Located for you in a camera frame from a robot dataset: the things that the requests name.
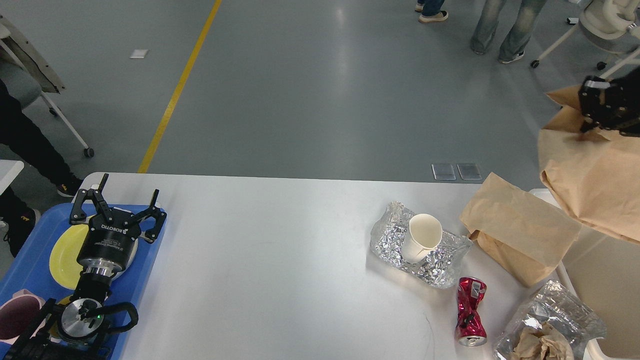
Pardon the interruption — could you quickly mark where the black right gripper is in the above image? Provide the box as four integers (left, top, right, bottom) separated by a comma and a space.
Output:
578, 67, 640, 138

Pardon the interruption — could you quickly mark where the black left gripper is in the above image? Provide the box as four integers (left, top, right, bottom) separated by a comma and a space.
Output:
68, 172, 167, 275

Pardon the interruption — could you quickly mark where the large brown paper bag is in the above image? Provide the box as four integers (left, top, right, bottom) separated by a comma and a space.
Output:
537, 85, 640, 243

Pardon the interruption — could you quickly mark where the yellow plastic plate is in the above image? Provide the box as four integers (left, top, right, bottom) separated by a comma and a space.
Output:
49, 223, 138, 290

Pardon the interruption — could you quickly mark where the pink mug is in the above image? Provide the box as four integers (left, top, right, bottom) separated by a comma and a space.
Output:
0, 289, 46, 345

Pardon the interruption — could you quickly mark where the white paper cup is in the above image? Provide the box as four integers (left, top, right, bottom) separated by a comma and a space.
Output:
400, 213, 443, 264

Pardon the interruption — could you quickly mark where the aluminium foil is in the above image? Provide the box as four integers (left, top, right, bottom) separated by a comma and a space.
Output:
369, 201, 473, 289

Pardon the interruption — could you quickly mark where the dark green mug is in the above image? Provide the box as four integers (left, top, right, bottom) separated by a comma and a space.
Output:
48, 295, 71, 344

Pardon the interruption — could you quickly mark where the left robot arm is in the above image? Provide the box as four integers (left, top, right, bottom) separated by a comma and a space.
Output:
1, 175, 167, 360

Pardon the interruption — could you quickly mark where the pink plate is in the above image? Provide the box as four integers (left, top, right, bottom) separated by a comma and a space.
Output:
121, 239, 138, 272

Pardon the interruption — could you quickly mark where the white office chair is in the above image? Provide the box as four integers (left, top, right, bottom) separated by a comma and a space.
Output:
529, 0, 639, 78

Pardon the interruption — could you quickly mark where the white side table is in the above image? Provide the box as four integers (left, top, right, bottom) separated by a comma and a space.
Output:
0, 159, 25, 194

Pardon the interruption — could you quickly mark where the person in light jeans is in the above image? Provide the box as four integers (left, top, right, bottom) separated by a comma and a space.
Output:
470, 0, 548, 64

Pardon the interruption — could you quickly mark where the person in black trousers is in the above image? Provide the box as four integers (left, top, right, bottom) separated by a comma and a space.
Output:
0, 82, 82, 258

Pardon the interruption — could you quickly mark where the floor socket plate right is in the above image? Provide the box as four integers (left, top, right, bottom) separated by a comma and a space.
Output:
456, 162, 483, 181

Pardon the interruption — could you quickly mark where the floor socket plate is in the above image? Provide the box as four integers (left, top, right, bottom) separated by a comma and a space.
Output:
431, 162, 457, 182
456, 162, 483, 181

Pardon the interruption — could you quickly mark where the white plastic bin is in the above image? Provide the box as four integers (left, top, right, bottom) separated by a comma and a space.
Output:
529, 188, 640, 360

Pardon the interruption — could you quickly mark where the grey chair left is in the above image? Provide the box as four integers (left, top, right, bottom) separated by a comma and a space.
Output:
0, 15, 95, 158

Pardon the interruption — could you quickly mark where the floor socket plate left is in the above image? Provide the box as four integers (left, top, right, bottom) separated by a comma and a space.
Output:
431, 162, 457, 182

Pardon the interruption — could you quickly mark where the crumpled brown paper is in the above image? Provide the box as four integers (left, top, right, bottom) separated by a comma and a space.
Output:
507, 322, 574, 360

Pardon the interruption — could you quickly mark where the crushed red can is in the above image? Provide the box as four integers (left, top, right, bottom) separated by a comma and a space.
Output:
454, 276, 487, 347

